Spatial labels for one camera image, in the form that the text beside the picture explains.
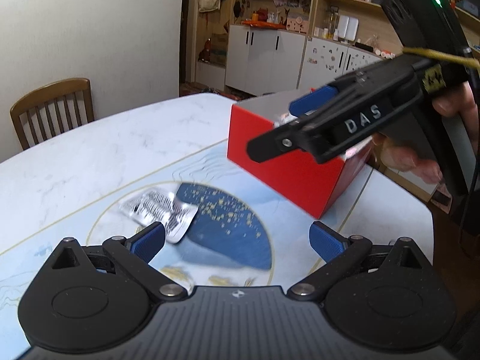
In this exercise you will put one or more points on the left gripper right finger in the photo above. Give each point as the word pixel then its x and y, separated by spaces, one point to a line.
pixel 341 256

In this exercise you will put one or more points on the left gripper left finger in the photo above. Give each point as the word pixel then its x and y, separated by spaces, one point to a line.
pixel 132 256

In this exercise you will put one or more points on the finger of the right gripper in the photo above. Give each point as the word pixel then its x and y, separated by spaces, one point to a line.
pixel 276 142
pixel 312 101

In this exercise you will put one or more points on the person's right hand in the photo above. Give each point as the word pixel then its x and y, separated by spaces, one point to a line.
pixel 460 102

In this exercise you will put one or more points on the red and white cardboard box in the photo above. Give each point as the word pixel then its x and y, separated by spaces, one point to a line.
pixel 296 176

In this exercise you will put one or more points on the silver foil packet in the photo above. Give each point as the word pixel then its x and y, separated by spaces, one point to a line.
pixel 158 205

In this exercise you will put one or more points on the white storage cabinets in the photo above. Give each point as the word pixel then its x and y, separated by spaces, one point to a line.
pixel 279 45

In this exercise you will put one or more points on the blue patterned table mat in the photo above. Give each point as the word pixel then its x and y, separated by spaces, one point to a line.
pixel 223 227

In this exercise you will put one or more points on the brown wooden chair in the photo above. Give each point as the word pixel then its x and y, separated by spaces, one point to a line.
pixel 52 110

